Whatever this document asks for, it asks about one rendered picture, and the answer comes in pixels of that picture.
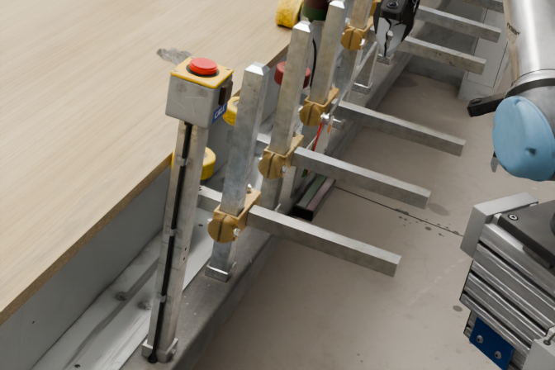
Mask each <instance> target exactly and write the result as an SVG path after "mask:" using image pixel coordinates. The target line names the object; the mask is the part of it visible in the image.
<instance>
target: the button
mask: <svg viewBox="0 0 555 370"><path fill-rule="evenodd" d="M217 67H218V66H217V64H216V63H215V62H214V61H212V60H210V59H206V58H195V59H192V60H191V61H190V62H189V68H190V69H191V70H192V71H193V72H194V73H197V74H202V75H210V74H213V73H215V72H216V71H217Z"/></svg>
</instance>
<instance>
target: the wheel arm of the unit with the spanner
mask: <svg viewBox="0 0 555 370"><path fill-rule="evenodd" d="M310 91H311V90H308V89H305V88H303V89H302V92H301V100H300V103H299V105H301V106H303V103H304V100H305V99H306V98H307V97H308V96H309V95H310ZM337 100H338V99H336V98H335V99H334V100H333V101H332V102H331V104H330V110H329V113H330V111H331V109H332V108H333V106H334V105H335V103H336V102H337ZM332 116H336V117H339V118H342V119H345V120H347V121H351V122H354V123H357V124H359V125H362V126H366V127H369V128H373V129H375V130H379V131H382V132H385V133H387V134H390V135H394V136H397V137H400V138H403V139H406V140H410V141H413V142H415V143H418V144H421V145H425V146H428V147H430V148H433V149H438V150H441V151H443V152H446V153H449V154H453V155H456V156H458V157H460V156H461V154H462V152H463V148H464V145H465V143H466V141H465V140H463V139H460V138H458V137H455V136H452V135H447V134H444V133H442V132H439V131H436V130H432V129H430V128H426V127H423V126H419V125H416V124H414V123H411V122H408V121H403V120H401V119H398V118H395V117H393V116H388V115H386V114H382V113H380V112H377V111H373V110H370V109H367V108H365V107H360V106H357V105H354V104H352V103H349V102H345V101H341V102H340V104H339V105H338V106H337V108H336V109H335V111H334V113H333V114H332Z"/></svg>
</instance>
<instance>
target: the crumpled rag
mask: <svg viewBox="0 0 555 370"><path fill-rule="evenodd" d="M156 54H157V55H158V56H160V57H161V59H163V60H166V59H167V60H169V61H171V62H173V64H175V65H180V64H181V63H182V62H183V61H184V60H186V59H187V58H188V57H190V56H192V53H190V52H188V51H186V50H185V51H178V50H177V48H173V47H171V48H170V49H169V50H166V49H162V48H160V49H158V50H157V52H156Z"/></svg>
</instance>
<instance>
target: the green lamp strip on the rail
mask: <svg viewBox="0 0 555 370"><path fill-rule="evenodd" d="M326 177H327V176H325V175H322V174H320V175H319V176H318V177H317V179H316V180H315V181H314V182H313V183H312V185H311V187H310V188H309V189H308V191H307V192H306V194H305V195H304V197H303V198H302V199H301V200H300V202H299V203H298V206H300V207H303V208H305V207H306V206H307V204H308V203H309V201H310V200H311V198H313V196H314V195H315V193H316V192H317V190H318V189H319V187H320V185H321V184H322V183H323V182H324V181H325V179H326Z"/></svg>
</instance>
